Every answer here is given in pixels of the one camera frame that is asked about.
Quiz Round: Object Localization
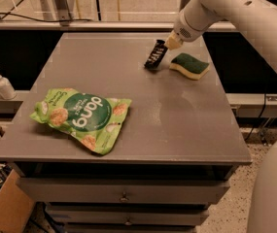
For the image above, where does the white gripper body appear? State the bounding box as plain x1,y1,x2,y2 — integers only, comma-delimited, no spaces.
173,10,208,42

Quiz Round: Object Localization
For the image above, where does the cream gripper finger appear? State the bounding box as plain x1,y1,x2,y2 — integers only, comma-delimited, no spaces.
164,31,183,50

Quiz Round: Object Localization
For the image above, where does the black rxbar chocolate wrapper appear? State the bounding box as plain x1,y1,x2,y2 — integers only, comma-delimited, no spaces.
144,40,167,70

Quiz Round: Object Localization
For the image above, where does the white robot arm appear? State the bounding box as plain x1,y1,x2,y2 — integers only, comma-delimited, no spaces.
166,0,277,233

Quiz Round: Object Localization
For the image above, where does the green and yellow sponge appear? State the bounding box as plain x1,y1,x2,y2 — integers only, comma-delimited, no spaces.
169,53,209,81

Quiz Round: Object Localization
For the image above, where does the grey drawer cabinet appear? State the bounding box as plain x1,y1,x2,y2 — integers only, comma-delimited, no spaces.
0,33,251,233

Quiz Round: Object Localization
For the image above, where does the green dang chips bag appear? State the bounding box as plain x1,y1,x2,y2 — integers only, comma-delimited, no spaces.
30,88,131,155

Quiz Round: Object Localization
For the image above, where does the top grey drawer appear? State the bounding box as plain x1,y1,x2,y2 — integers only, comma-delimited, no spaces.
17,178,229,204

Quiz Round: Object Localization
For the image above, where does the grey drawer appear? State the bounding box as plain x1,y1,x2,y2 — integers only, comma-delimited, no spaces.
17,178,229,204
47,205,209,226

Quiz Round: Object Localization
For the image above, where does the white pump dispenser bottle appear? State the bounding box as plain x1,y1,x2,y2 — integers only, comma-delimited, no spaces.
0,74,17,100

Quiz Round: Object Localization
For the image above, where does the grey metal railing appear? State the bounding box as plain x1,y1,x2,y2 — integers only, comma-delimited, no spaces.
0,0,239,33

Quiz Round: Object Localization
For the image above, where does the middle grey drawer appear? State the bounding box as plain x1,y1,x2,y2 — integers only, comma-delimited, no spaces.
47,205,209,226

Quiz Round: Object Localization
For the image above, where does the cardboard box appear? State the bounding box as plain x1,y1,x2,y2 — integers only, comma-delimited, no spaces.
0,171,35,233

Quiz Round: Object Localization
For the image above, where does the black cable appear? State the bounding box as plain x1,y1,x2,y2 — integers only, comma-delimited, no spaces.
0,12,93,24

